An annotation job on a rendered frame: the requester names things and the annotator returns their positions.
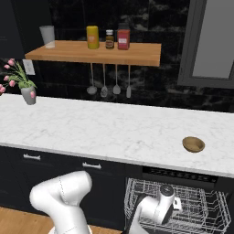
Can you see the yellow jar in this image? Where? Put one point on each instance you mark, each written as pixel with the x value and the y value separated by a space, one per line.
pixel 93 38

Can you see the hanging slotted metal spatula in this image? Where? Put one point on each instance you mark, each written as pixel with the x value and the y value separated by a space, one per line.
pixel 104 90

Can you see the red box with dark lid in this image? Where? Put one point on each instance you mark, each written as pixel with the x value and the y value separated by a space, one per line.
pixel 123 39

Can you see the brown bowl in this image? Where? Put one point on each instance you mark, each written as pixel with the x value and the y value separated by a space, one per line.
pixel 193 144

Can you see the grey framed window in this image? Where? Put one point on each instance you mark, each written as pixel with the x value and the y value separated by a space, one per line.
pixel 213 39

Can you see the white cup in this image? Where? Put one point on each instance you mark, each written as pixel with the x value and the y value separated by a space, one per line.
pixel 47 35

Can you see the pink tulips in grey vase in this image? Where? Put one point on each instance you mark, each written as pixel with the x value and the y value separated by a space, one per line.
pixel 28 95

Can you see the black dishwasher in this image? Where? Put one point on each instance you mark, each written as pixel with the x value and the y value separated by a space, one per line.
pixel 182 176

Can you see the white wall socket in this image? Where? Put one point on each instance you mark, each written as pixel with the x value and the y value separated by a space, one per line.
pixel 29 67

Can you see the hanging metal turner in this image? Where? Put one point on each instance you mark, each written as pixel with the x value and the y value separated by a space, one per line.
pixel 116 89

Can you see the hanging metal ladle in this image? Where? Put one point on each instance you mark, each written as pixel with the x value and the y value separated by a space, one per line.
pixel 91 90

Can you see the hanging narrow metal spatula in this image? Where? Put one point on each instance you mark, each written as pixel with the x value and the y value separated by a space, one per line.
pixel 128 91

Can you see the wooden wall shelf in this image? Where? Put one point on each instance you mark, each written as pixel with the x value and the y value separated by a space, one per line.
pixel 91 53

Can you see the dark drawer front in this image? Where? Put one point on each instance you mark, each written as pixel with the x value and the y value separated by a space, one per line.
pixel 106 175
pixel 55 167

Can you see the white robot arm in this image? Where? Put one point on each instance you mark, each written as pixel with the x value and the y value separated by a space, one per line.
pixel 65 198

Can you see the brown glass bottle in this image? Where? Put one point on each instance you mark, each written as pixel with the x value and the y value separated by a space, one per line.
pixel 109 41

